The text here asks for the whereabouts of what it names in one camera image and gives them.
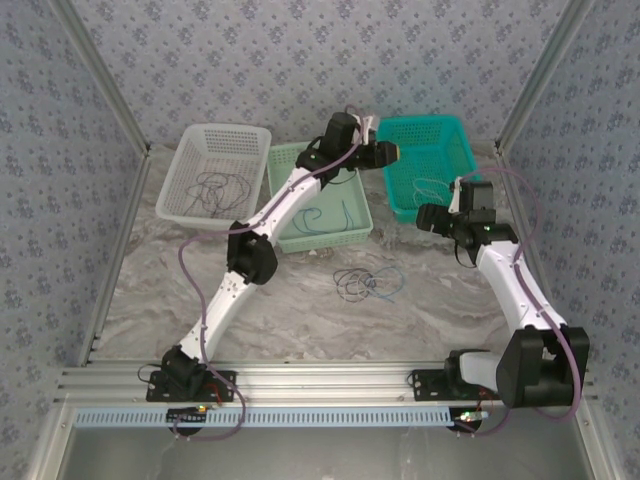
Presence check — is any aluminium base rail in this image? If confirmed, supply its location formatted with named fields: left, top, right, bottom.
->
left=54, top=362, right=600, bottom=404

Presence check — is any blue-grey slotted cable duct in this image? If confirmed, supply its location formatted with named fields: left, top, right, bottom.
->
left=72, top=405, right=455, bottom=429

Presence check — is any thin black arm wire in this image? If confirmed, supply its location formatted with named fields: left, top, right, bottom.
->
left=451, top=238, right=477, bottom=270
left=319, top=167, right=362, bottom=185

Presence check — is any mint green plastic tray basket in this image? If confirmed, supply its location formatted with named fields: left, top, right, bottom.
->
left=266, top=141, right=374, bottom=254

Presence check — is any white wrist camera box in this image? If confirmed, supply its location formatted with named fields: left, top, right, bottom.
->
left=447, top=178, right=464, bottom=215
left=349, top=114, right=381, bottom=146

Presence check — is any grey metal lower panel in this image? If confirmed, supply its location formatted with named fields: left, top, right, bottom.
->
left=27, top=402, right=619, bottom=480

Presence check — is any teal perforated plastic basket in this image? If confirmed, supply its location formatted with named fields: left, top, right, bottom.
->
left=374, top=115, right=485, bottom=225

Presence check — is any thin black right arm wire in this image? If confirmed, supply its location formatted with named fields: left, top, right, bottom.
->
left=451, top=238, right=477, bottom=270

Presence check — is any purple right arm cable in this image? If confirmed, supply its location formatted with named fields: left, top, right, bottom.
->
left=454, top=167, right=586, bottom=439

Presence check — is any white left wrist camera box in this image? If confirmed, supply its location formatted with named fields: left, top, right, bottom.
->
left=349, top=114, right=381, bottom=146

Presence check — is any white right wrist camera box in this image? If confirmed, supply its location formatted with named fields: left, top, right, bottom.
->
left=447, top=178, right=464, bottom=215

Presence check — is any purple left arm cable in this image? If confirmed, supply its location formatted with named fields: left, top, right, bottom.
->
left=172, top=104, right=374, bottom=442

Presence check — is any small black circuit board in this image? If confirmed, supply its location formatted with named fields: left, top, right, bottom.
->
left=166, top=405, right=210, bottom=422
left=452, top=408, right=490, bottom=432

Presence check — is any white perforated plastic basket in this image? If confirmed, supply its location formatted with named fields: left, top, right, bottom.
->
left=155, top=123, right=273, bottom=233

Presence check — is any aluminium frame post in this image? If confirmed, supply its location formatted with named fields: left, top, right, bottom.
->
left=493, top=0, right=596, bottom=156
left=49, top=0, right=152, bottom=157

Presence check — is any thin black left arm wire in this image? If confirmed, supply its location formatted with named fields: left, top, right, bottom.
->
left=319, top=167, right=362, bottom=185

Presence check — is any thin dark purple cable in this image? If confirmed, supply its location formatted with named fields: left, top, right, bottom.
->
left=186, top=171, right=253, bottom=220
left=333, top=268, right=381, bottom=301

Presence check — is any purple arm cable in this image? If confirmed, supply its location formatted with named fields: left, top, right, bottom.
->
left=454, top=167, right=586, bottom=439
left=172, top=104, right=374, bottom=442

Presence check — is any aluminium table side rail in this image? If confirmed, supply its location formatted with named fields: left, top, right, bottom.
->
left=77, top=149, right=152, bottom=369
left=494, top=142, right=572, bottom=364

